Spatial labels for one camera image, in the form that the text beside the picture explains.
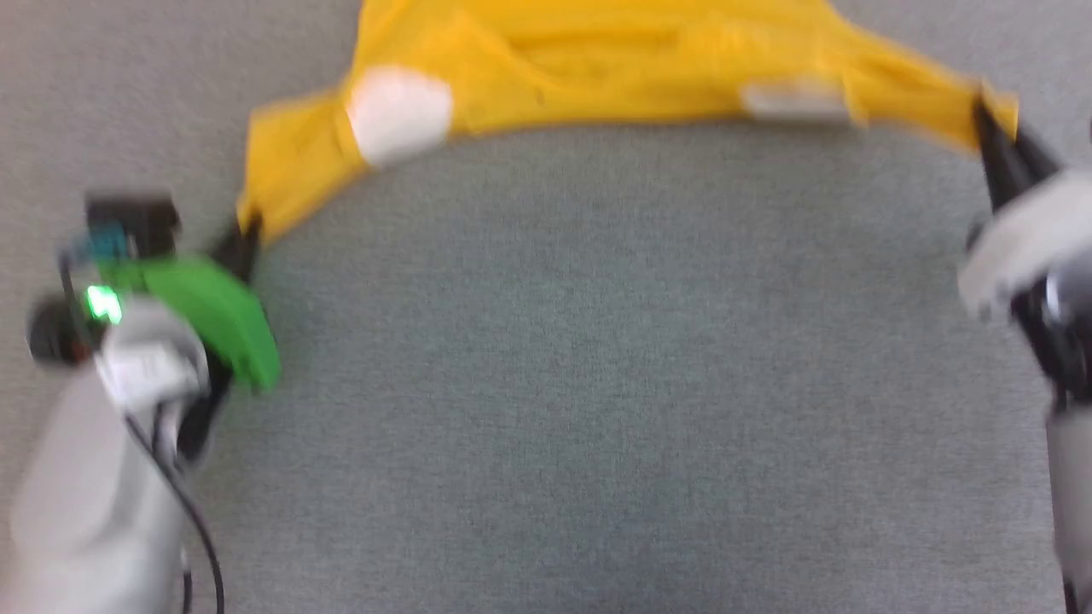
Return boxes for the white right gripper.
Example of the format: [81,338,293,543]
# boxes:
[955,96,1092,323]

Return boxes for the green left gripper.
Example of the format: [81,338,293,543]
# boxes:
[92,215,283,395]

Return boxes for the yellow shirt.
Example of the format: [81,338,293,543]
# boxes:
[236,0,1020,248]

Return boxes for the grey fabric sofa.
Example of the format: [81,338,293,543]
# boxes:
[0,0,1092,614]

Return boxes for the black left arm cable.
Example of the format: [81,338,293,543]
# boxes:
[58,252,228,614]

